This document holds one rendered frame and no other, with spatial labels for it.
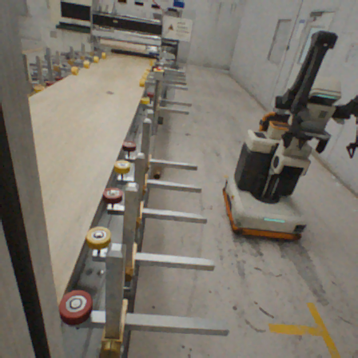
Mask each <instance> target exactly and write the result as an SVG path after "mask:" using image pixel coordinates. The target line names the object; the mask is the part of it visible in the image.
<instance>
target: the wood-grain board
mask: <svg viewBox="0 0 358 358"><path fill-rule="evenodd" d="M149 60H153V59H148V58H139V57H129V56H124V55H118V54H109V55H107V56H106V59H103V58H102V59H100V60H99V63H98V64H97V63H92V64H91V65H89V69H84V68H83V69H81V70H79V71H78V75H74V74H71V75H70V76H68V77H66V78H63V79H62V80H61V81H59V82H56V83H54V84H53V85H51V86H49V87H47V88H45V89H43V90H42V91H40V92H38V93H36V94H34V95H32V96H31V97H28V98H29V104H30V115H31V121H32V127H33V133H34V143H35V149H36V154H37V160H38V171H39V177H40V182H41V188H42V199H43V204H44V210H45V215H46V226H47V232H48V238H49V243H50V255H51V260H52V266H53V271H54V282H55V288H56V293H57V299H58V310H59V305H60V302H61V300H62V298H63V297H64V296H65V295H66V294H67V293H68V288H69V286H70V283H71V281H72V278H73V276H74V274H75V271H76V268H77V266H78V263H79V261H80V258H81V256H82V253H83V250H84V248H85V246H86V242H87V240H86V235H87V233H88V232H89V231H90V230H91V229H92V227H93V223H94V222H95V219H96V216H97V212H98V210H99V207H100V205H101V202H102V199H103V192H104V190H106V189H107V186H108V184H109V181H110V178H111V176H112V174H113V171H114V163H115V162H117V160H118V158H119V155H120V153H121V150H122V143H123V142H124V141H125V139H126V137H127V134H128V132H129V129H130V126H131V124H132V122H133V119H134V116H135V113H136V112H137V108H138V106H139V103H140V100H141V97H142V96H143V93H144V92H145V88H146V86H147V85H144V87H140V86H139V85H138V84H139V83H138V82H139V78H141V75H142V74H143V72H144V70H145V68H146V67H147V68H149V70H151V67H152V66H150V65H149ZM153 61H154V62H155V61H156V60H153ZM106 91H108V92H109V91H111V92H114V93H115V94H114V95H109V94H108V93H106Z"/></svg>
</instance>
